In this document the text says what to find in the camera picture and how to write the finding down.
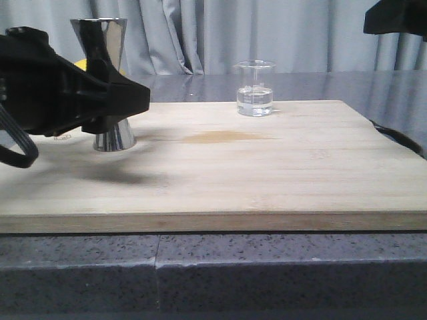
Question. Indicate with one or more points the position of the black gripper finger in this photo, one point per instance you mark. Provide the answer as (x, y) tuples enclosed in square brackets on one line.
[(122, 100), (96, 63)]

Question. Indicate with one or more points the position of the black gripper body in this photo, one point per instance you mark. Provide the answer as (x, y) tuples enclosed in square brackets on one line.
[(396, 16), (45, 93)]

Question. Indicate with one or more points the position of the steel jigger measuring cup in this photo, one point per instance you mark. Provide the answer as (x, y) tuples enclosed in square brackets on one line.
[(121, 136)]

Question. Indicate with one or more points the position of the glass beaker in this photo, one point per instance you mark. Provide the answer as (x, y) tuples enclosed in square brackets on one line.
[(254, 94)]

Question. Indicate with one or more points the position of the yellow lemon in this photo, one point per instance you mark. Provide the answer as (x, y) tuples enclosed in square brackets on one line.
[(82, 64)]

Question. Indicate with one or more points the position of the grey curtain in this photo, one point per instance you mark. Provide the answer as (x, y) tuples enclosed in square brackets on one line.
[(210, 37)]

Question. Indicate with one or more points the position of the wooden cutting board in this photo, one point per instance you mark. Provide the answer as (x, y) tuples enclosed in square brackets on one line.
[(309, 166)]

